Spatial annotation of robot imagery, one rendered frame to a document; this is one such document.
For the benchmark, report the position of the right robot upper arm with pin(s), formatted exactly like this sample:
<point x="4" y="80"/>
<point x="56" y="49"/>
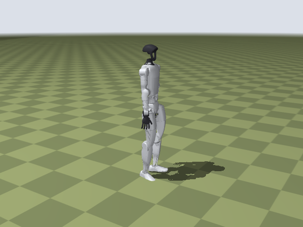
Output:
<point x="143" y="73"/>

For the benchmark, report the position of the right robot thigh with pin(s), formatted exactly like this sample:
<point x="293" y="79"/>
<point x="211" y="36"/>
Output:
<point x="151" y="132"/>

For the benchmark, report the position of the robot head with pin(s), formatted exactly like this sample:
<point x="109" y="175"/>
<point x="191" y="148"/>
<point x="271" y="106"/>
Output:
<point x="150" y="49"/>

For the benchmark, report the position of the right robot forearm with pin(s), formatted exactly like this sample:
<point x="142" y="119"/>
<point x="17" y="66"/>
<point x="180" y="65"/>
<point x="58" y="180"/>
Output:
<point x="145" y="100"/>

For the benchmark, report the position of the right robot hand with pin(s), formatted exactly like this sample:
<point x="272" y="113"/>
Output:
<point x="146" y="121"/>

